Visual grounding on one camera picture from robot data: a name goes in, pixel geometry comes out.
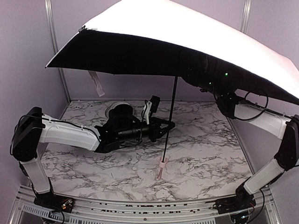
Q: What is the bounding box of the pink and black umbrella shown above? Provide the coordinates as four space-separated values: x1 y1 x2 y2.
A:
44 0 299 182

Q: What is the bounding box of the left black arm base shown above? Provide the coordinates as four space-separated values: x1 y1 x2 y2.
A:
34 196 74 213

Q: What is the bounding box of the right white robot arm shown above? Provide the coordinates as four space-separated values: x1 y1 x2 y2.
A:
214 93 299 204

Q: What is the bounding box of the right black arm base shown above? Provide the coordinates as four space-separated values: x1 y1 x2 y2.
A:
213 196 256 214

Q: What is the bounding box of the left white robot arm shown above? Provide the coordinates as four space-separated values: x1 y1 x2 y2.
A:
10 104 175 205

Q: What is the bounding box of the grey round plate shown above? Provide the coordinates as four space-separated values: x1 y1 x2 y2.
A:
105 102 135 119

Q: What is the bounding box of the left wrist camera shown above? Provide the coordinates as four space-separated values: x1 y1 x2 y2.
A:
141 95 160 125

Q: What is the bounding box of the right aluminium corner post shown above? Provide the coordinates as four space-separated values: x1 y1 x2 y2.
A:
240 0 252 34

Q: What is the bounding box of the aluminium corner post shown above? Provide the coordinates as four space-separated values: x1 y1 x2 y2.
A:
240 0 252 34
44 0 71 104

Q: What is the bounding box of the aluminium front rail frame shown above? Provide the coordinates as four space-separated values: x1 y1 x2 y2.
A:
8 185 281 224

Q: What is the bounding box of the left aluminium corner post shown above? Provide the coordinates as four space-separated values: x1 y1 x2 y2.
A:
44 0 71 104

